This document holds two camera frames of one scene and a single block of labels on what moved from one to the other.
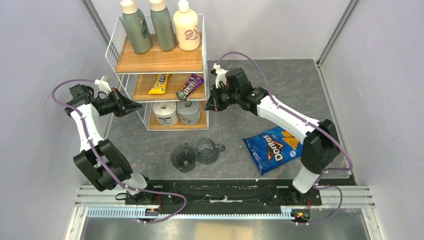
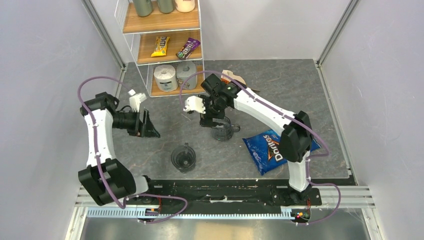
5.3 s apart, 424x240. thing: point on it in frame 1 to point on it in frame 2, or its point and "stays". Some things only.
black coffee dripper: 184,157 stays
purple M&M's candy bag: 188,88 to 191,45
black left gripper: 122,102 to 146,129
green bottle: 136,27 to 143,7
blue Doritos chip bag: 273,149 stays
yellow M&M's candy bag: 160,84 to 161,46
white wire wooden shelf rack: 170,85 to 166,36
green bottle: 162,24 to 166,6
